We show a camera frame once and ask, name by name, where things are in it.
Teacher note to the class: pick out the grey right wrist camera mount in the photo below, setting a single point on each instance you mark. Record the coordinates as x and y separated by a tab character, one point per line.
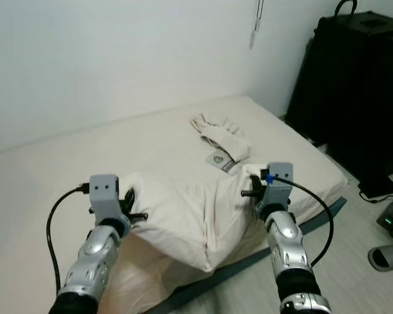
280	183

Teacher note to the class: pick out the crumpled beige cloth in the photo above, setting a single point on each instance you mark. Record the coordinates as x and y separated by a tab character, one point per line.
226	136

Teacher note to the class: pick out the grey packet with round print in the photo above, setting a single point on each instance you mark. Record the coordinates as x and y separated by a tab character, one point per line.
218	159

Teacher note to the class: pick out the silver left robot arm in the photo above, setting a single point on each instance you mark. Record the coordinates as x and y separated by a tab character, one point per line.
92	265

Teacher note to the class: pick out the cream pillow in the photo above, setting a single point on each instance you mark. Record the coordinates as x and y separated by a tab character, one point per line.
190	209

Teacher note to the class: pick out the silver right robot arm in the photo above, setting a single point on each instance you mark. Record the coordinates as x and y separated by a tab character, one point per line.
291	252

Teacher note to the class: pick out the black cabinet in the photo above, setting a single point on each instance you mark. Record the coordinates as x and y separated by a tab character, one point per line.
354	85

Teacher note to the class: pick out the flat black device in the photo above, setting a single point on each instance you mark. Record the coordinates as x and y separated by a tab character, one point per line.
378	186

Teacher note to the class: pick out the grey paper packet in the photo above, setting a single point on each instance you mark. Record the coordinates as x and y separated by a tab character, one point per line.
237	169

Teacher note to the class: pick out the bed with beige sheet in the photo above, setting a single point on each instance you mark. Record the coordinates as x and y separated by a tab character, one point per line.
52	163

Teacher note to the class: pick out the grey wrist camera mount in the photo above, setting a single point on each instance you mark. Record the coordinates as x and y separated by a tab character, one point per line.
280	183
105	195

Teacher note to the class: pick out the grey slipper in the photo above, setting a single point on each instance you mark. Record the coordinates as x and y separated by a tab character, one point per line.
388	258

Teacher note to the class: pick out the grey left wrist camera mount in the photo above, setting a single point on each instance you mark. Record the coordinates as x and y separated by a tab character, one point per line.
105	195

